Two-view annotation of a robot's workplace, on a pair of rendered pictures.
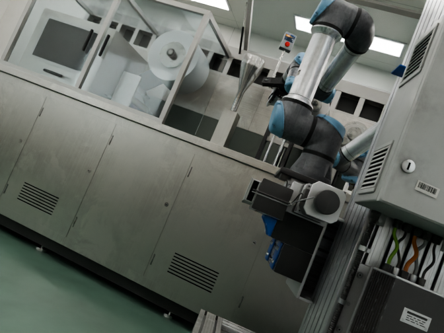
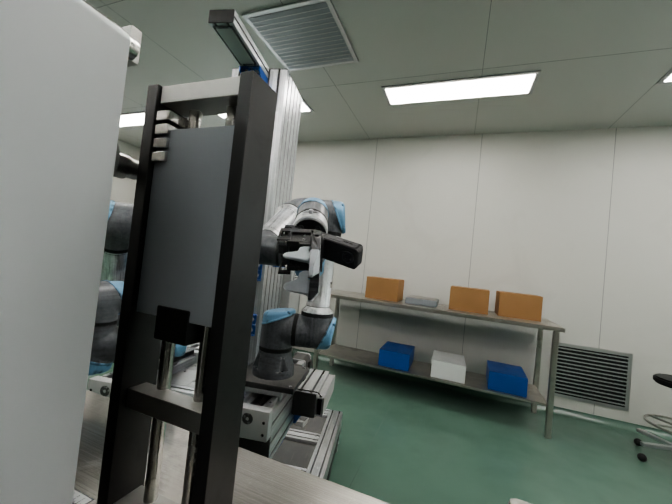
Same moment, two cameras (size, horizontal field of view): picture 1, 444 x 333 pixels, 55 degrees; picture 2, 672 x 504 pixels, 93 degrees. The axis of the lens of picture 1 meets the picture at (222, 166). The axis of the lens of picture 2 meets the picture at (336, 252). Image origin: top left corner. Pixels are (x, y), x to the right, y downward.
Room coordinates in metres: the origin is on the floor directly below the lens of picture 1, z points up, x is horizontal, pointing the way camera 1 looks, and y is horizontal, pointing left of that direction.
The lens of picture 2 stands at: (2.62, -0.02, 1.24)
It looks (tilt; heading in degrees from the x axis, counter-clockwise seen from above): 2 degrees up; 185
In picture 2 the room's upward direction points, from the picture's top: 6 degrees clockwise
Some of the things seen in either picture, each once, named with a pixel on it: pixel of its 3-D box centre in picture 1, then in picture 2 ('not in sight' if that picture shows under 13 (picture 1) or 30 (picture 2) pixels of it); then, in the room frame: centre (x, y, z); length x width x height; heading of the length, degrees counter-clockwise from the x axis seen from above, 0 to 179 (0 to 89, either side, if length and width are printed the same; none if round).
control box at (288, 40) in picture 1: (287, 41); not in sight; (2.44, -0.08, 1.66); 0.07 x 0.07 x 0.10; 3
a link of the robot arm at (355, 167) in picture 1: (350, 169); (103, 344); (1.97, -0.56, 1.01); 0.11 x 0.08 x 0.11; 125
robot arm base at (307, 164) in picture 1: (313, 168); (274, 358); (1.48, -0.30, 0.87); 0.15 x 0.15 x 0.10
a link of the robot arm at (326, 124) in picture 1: (324, 137); (279, 326); (1.48, -0.29, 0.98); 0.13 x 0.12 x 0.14; 93
